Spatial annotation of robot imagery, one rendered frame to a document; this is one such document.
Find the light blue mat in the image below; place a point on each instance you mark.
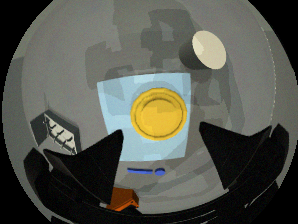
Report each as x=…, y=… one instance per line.
x=116, y=100

